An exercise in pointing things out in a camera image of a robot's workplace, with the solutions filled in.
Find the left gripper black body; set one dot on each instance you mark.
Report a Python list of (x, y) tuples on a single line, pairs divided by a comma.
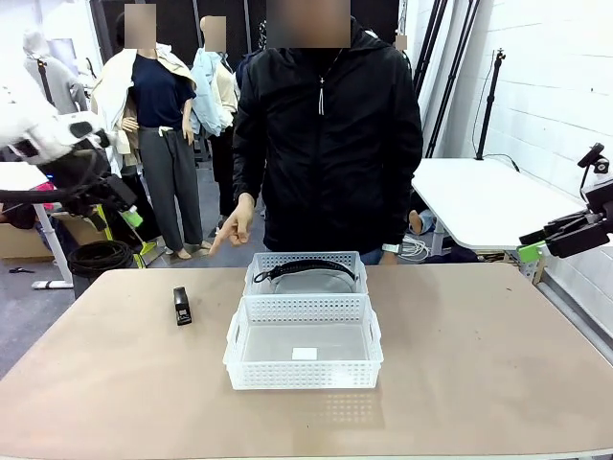
[(91, 184)]

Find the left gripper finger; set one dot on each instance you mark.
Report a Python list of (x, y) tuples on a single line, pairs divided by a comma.
[(132, 216), (97, 221)]

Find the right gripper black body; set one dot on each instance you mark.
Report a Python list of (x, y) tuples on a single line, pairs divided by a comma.
[(582, 235)]

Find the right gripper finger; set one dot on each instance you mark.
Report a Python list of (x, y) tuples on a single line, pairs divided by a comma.
[(541, 232), (530, 251)]

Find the grey pouch black zipper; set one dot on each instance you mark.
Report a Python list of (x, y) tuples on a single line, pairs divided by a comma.
[(306, 282)]

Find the person left forearm black sleeve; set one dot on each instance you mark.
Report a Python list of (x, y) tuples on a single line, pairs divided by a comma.
[(407, 201)]

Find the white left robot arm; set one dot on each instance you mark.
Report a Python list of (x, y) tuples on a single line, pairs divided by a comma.
[(43, 124)]

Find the person right forearm black sleeve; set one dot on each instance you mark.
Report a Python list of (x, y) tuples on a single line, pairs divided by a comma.
[(249, 163)]

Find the person right hand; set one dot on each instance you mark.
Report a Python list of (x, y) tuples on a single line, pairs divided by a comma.
[(239, 223)]

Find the person left hand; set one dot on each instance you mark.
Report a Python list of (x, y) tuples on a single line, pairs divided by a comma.
[(389, 259)]

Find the green broom dustpan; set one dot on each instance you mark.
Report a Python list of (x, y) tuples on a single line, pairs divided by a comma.
[(146, 253)]

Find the white desk with leg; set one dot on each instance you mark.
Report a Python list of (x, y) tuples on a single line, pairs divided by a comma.
[(48, 239)]

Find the white side table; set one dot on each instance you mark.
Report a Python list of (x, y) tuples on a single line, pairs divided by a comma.
[(479, 201)]

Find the mannequin navy shirt grey trousers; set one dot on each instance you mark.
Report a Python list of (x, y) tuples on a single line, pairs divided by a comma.
[(160, 144)]

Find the cardboard box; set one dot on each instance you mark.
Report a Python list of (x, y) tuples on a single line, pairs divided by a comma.
[(19, 242)]

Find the black scissors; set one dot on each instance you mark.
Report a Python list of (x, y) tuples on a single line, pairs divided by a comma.
[(20, 270)]

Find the black stapler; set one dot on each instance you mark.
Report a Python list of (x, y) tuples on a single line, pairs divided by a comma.
[(182, 306)]

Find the grey hoodie on stand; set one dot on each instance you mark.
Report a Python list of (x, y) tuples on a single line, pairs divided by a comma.
[(52, 72)]

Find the white perforated plastic basket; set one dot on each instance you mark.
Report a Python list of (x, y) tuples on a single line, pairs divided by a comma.
[(306, 376), (254, 278)]

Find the mannequin light blue jacket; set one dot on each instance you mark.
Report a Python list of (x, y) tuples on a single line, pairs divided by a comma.
[(213, 105)]

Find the white wristwatch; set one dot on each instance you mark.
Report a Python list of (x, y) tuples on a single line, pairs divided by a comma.
[(391, 248)]

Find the person blue jeans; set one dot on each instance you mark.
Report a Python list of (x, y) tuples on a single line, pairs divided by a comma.
[(371, 258)]

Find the black light stand poles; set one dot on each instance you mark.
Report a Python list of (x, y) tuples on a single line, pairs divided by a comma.
[(443, 72)]

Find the person torso black jacket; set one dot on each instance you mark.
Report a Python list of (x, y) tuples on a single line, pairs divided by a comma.
[(325, 158)]

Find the white square basket sticker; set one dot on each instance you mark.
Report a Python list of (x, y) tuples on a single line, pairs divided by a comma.
[(305, 353)]

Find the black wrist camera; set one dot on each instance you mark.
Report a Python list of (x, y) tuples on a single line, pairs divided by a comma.
[(594, 155)]

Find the black camera tripod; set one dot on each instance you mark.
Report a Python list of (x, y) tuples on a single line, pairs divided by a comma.
[(488, 105)]

